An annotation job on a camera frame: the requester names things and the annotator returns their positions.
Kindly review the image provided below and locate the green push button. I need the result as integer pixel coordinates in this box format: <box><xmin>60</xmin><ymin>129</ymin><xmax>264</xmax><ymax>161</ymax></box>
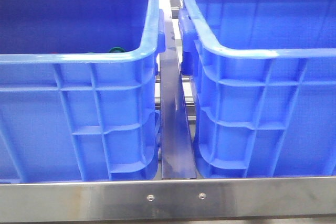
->
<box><xmin>109</xmin><ymin>47</ymin><xmax>125</xmax><ymax>54</ymax></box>

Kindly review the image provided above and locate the left blue plastic crate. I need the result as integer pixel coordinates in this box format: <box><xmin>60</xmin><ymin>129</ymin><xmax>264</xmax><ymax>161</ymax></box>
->
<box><xmin>1</xmin><ymin>0</ymin><xmax>165</xmax><ymax>184</ymax></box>

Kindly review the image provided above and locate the blue plastic crate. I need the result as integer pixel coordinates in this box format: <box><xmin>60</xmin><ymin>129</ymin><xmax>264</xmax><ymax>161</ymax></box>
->
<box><xmin>1</xmin><ymin>0</ymin><xmax>165</xmax><ymax>184</ymax></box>
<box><xmin>178</xmin><ymin>0</ymin><xmax>335</xmax><ymax>178</ymax></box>

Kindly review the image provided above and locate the right blue plastic crate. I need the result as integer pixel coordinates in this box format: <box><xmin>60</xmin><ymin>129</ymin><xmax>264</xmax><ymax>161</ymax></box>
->
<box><xmin>178</xmin><ymin>0</ymin><xmax>335</xmax><ymax>178</ymax></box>

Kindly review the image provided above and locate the steel divider rail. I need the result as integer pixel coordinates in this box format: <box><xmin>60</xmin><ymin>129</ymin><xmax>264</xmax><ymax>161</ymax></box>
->
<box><xmin>160</xmin><ymin>9</ymin><xmax>197</xmax><ymax>179</ymax></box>

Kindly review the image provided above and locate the left rail screw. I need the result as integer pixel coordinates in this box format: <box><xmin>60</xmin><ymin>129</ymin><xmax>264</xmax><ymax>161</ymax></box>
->
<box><xmin>147</xmin><ymin>195</ymin><xmax>155</xmax><ymax>201</ymax></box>

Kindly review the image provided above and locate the rail screw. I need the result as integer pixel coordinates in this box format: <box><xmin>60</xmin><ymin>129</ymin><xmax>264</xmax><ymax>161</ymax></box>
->
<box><xmin>147</xmin><ymin>195</ymin><xmax>155</xmax><ymax>201</ymax></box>
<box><xmin>198</xmin><ymin>193</ymin><xmax>206</xmax><ymax>200</ymax></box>

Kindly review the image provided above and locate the right rail screw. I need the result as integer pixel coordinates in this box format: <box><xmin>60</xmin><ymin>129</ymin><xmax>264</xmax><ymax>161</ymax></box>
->
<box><xmin>198</xmin><ymin>193</ymin><xmax>206</xmax><ymax>200</ymax></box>

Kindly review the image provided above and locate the steel front shelf rail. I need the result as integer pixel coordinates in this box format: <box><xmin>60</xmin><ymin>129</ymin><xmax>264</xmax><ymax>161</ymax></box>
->
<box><xmin>1</xmin><ymin>177</ymin><xmax>335</xmax><ymax>222</ymax></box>

